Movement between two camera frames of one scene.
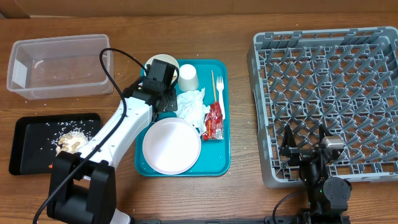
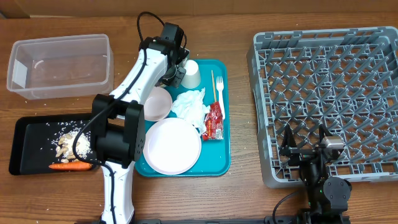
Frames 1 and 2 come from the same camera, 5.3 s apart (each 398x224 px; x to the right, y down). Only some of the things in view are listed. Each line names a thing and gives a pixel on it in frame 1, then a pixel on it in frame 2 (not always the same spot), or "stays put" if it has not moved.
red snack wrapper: [213, 123] stays put
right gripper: [300, 154] stays put
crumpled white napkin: [190, 107] stays put
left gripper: [172, 103] to [176, 80]
